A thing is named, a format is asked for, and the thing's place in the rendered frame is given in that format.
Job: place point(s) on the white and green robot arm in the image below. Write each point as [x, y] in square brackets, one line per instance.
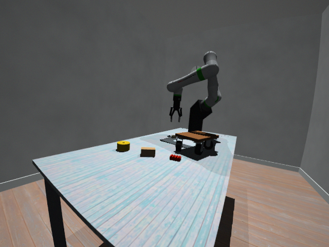
[209, 71]

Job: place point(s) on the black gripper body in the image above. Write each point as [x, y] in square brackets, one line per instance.
[175, 105]

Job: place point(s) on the yellow short cylinder with center hole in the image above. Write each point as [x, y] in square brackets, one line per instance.
[123, 146]

